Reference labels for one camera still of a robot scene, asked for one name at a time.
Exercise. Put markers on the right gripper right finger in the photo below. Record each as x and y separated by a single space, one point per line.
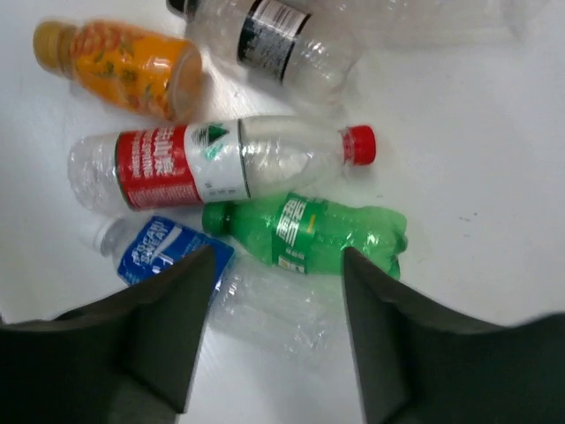
418 361

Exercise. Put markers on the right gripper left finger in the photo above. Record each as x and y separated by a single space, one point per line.
128 358

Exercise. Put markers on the blue label white cap bottle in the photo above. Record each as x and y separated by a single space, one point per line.
146 245

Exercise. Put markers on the clear crushed bottle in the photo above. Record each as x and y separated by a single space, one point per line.
420 24
291 315

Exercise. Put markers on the orange juice bottle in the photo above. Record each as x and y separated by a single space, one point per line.
127 66

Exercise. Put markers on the clear crushed bottle by bin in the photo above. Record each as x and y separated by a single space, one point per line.
420 24

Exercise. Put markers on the green soda bottle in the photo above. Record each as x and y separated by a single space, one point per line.
308 235

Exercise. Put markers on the water bottle red label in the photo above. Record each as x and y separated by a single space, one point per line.
235 160

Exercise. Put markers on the clear bottle black label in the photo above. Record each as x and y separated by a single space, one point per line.
302 46

